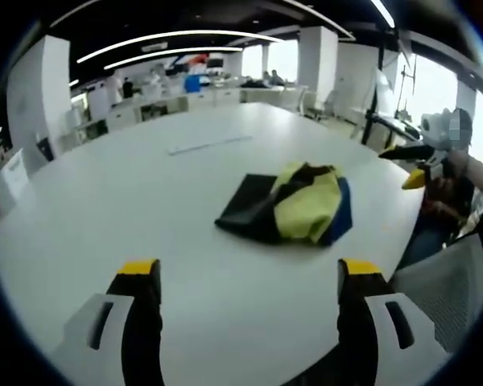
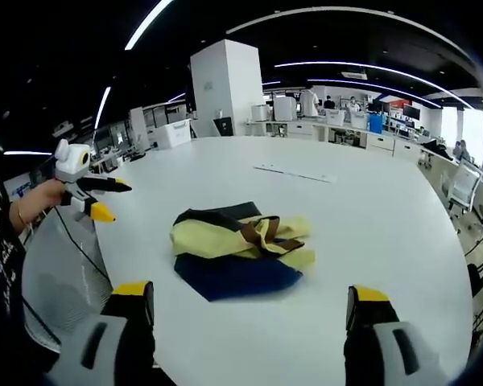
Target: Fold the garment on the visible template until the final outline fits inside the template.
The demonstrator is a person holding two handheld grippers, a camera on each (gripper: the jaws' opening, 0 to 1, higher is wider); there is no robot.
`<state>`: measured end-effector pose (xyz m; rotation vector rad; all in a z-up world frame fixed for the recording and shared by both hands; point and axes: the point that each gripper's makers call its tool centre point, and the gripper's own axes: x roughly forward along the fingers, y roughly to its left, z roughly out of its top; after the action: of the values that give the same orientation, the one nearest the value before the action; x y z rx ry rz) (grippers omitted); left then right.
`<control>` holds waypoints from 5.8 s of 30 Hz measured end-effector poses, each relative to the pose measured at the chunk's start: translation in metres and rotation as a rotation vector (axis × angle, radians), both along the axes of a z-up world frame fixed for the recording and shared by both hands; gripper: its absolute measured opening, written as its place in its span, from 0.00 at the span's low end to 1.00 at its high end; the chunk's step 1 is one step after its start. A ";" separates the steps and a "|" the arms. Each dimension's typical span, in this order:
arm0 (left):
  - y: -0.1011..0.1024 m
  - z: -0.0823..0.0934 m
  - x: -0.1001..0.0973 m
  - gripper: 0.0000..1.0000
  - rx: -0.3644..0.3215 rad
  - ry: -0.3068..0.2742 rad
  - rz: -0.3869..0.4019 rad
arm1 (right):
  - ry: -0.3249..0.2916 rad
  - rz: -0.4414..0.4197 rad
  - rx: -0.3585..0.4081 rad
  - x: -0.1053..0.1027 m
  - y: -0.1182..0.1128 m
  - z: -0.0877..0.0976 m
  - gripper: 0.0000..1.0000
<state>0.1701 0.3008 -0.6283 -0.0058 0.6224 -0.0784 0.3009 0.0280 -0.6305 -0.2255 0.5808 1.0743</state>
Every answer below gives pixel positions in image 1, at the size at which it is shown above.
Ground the black stand with white reflector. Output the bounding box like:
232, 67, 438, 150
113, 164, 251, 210
360, 43, 422, 150

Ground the white cabinet row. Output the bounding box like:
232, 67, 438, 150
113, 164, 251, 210
104, 84, 307, 133

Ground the black folding template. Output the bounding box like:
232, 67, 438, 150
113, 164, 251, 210
214, 173, 281, 242

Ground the yellow and blue garment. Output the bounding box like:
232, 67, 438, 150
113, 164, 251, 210
265, 161, 354, 247

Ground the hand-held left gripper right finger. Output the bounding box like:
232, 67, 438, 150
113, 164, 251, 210
336, 257, 446, 386

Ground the grey mesh office chair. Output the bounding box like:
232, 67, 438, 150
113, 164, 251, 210
390, 232, 483, 355

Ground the white strip on table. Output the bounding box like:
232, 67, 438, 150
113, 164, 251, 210
167, 135, 254, 156

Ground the person in dark clothes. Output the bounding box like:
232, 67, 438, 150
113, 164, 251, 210
398, 160, 483, 278

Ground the white sign board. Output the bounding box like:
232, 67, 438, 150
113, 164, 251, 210
0, 147, 30, 198

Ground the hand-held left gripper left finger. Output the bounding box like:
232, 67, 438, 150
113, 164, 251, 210
47, 259, 165, 386

